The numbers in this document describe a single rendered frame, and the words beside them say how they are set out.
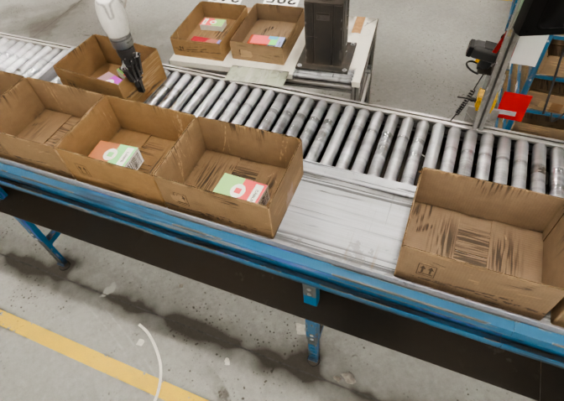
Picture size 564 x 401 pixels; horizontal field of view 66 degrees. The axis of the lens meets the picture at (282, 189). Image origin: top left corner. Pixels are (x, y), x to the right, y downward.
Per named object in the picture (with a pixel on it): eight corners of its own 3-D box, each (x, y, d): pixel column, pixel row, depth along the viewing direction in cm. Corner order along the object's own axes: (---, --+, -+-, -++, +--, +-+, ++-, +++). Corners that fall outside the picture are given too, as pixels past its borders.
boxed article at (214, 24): (222, 32, 238) (221, 26, 236) (201, 30, 241) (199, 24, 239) (227, 25, 243) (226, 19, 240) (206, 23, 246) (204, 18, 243)
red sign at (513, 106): (520, 121, 175) (532, 96, 165) (520, 122, 174) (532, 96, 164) (478, 113, 179) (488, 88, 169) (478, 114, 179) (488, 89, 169)
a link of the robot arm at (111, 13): (133, 36, 174) (129, 20, 182) (119, -2, 162) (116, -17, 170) (107, 43, 173) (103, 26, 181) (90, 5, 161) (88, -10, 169)
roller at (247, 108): (266, 88, 208) (257, 82, 207) (216, 164, 178) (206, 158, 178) (262, 95, 212) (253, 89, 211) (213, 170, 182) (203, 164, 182)
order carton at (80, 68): (168, 78, 216) (158, 48, 203) (131, 115, 200) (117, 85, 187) (107, 62, 229) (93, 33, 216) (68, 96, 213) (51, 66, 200)
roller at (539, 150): (530, 146, 177) (542, 150, 176) (523, 250, 147) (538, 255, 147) (535, 138, 173) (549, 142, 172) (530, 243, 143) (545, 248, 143)
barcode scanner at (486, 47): (461, 58, 170) (472, 34, 161) (492, 67, 168) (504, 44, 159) (458, 68, 166) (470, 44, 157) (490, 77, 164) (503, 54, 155)
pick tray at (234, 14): (249, 22, 244) (247, 5, 236) (222, 61, 222) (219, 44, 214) (204, 17, 251) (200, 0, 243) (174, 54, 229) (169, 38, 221)
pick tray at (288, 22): (305, 24, 238) (305, 7, 231) (284, 65, 216) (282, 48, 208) (257, 19, 245) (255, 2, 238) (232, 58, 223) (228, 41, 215)
